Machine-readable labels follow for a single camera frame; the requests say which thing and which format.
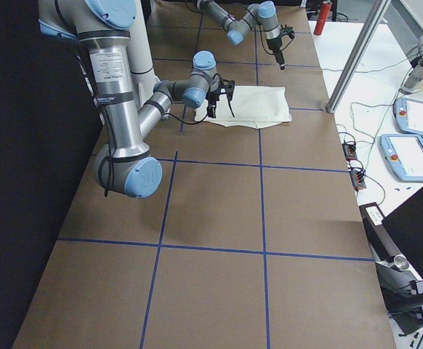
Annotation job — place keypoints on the cream cat print shirt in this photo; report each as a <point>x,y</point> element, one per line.
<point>254,107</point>

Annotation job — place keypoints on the orange connector block one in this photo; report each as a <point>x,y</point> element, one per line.
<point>349,150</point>

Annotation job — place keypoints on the near teach pendant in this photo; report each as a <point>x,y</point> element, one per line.
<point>404,156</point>

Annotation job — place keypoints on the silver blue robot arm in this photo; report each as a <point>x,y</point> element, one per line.
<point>130,97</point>
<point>261,15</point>

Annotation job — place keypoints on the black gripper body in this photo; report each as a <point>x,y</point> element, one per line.
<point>214,96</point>
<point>274,43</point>

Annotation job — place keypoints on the orange connector block two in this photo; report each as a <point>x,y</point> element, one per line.
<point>357,176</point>

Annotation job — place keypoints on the black monitor with stand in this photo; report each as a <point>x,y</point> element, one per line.
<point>397,242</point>

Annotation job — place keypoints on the white camera mast with base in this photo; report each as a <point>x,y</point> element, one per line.
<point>138,51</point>

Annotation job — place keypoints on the red bottle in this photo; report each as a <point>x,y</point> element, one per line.
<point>322,17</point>

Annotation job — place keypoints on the teach pendant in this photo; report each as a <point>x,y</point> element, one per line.
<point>404,156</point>
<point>408,114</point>

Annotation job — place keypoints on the far teach pendant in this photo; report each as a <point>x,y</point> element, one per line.
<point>408,114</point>

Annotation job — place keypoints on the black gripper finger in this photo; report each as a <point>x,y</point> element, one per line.
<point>211,110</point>
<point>280,59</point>

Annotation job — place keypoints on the aluminium frame post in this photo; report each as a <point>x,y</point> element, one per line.
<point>365,36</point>

